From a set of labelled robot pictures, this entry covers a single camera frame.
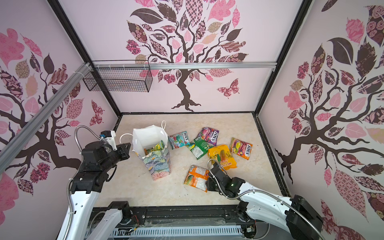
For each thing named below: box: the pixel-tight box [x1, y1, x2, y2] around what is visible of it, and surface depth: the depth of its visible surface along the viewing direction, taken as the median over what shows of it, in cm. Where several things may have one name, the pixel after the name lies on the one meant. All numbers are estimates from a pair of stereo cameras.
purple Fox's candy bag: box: [198, 127, 219, 147], surface depth 105 cm
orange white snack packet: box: [184, 164, 210, 193], surface depth 86 cm
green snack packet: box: [190, 137, 213, 160], surface depth 97 cm
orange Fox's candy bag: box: [230, 137, 253, 160], surface depth 97 cm
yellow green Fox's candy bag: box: [144, 140, 165, 156], surface depth 91 cm
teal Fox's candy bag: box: [168, 131, 191, 150], surface depth 101 cm
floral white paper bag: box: [119, 120, 171, 181], surface depth 82 cm
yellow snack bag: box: [207, 144, 238, 170], surface depth 92 cm
